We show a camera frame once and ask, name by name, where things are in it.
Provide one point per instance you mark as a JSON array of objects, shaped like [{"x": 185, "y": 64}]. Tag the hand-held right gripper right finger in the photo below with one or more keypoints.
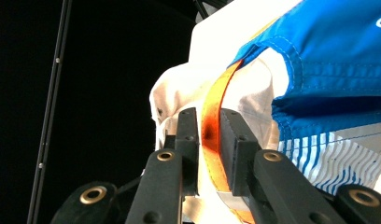
[{"x": 272, "y": 186}]

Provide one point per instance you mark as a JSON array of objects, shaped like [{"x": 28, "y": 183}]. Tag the thin black metal pole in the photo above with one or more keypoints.
[{"x": 51, "y": 93}]

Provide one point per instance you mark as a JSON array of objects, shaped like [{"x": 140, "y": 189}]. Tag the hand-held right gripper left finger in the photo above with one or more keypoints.
[{"x": 160, "y": 186}]

